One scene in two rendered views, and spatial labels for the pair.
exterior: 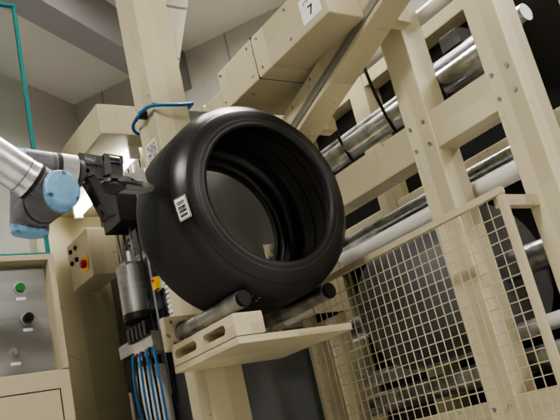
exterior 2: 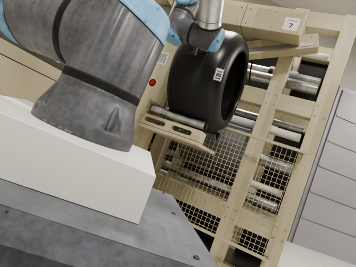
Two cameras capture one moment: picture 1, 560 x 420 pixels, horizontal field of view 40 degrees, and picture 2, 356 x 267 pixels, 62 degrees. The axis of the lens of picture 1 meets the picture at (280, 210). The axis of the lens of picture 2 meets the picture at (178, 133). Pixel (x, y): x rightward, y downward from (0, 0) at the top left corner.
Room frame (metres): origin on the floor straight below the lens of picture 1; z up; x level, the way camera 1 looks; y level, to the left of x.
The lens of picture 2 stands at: (0.66, 1.02, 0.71)
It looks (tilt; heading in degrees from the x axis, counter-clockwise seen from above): 4 degrees up; 330
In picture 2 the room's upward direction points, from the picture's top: 20 degrees clockwise
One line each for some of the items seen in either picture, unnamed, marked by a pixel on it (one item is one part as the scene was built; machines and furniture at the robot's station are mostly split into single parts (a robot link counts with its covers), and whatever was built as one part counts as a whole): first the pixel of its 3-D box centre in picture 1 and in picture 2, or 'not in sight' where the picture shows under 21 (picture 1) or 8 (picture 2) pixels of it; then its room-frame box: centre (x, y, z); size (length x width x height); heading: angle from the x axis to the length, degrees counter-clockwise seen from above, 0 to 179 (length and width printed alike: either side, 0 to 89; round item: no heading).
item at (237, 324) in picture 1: (216, 339); (172, 127); (2.08, 0.25, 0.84); 0.36 x 0.09 x 0.06; 37
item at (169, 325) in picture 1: (223, 327); (159, 114); (2.31, 0.24, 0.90); 0.40 x 0.03 x 0.10; 127
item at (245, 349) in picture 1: (262, 347); (179, 139); (2.17, 0.14, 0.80); 0.37 x 0.36 x 0.02; 127
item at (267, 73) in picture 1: (297, 50); (256, 26); (2.25, -0.18, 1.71); 0.61 x 0.25 x 0.15; 37
